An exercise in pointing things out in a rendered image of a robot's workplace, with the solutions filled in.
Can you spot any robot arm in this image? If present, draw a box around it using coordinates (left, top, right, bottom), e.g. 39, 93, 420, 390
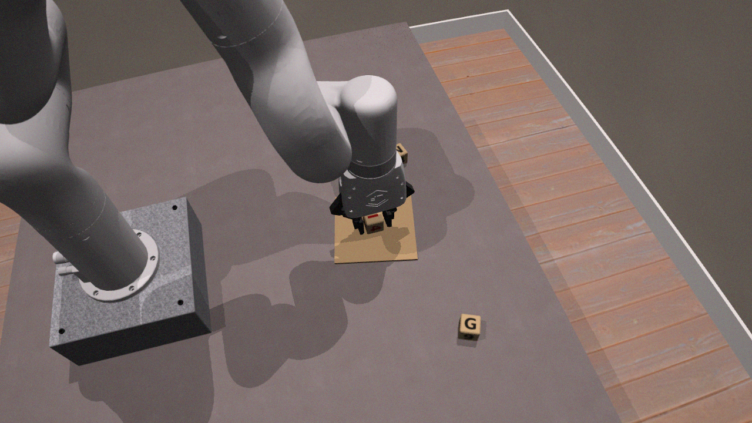
0, 0, 397, 303

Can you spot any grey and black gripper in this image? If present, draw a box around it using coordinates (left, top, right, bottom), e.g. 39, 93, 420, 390
330, 152, 415, 235

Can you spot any tan flat mat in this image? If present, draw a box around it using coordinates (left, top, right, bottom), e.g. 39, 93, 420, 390
334, 195, 418, 264

